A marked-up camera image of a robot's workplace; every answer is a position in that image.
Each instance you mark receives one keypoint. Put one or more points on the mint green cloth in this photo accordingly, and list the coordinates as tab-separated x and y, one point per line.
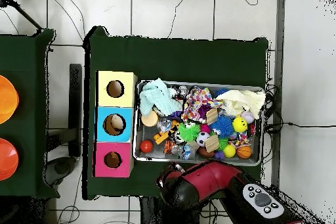
157	98

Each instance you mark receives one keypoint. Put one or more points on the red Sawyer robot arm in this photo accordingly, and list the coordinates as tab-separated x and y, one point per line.
215	176

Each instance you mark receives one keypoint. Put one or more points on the shallow clear mesh bin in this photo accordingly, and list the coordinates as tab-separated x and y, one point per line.
137	150

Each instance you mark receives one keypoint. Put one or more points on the wooden box with three holes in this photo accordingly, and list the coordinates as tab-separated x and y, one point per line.
116	107

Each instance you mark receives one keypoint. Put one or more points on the toy hamburger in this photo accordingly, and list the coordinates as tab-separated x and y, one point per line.
149	120

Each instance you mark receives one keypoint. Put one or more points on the orange flat plastic toy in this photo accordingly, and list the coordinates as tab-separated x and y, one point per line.
161	138

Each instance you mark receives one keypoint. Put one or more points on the green furry monster toy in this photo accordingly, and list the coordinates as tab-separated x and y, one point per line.
189	132

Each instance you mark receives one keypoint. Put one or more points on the colourful polka dot cloth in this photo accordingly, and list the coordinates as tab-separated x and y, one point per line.
199	103

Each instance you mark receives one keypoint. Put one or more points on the orange striped tiger plush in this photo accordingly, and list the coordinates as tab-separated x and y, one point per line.
168	147

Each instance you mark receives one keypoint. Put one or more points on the red ball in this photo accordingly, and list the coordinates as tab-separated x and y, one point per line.
146	146

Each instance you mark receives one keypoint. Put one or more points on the dark green table cloth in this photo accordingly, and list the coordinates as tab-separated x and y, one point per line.
173	58
29	77

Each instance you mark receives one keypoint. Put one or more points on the blue spiky ball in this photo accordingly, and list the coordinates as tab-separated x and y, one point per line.
223	126

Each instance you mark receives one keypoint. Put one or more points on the large yellow ball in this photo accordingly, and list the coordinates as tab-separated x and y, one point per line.
240	124

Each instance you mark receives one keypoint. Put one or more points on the cream yellow cloth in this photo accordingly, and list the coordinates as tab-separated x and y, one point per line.
244	100

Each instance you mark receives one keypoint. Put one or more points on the orange toy basketball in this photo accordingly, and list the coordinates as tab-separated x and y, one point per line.
243	152

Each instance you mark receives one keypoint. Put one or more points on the black stand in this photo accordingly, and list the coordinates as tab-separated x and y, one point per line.
75	103

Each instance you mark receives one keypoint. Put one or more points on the orange bowl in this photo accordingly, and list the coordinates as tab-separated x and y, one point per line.
6	99
6	159

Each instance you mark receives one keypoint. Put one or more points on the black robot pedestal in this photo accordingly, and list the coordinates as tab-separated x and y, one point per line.
149	213

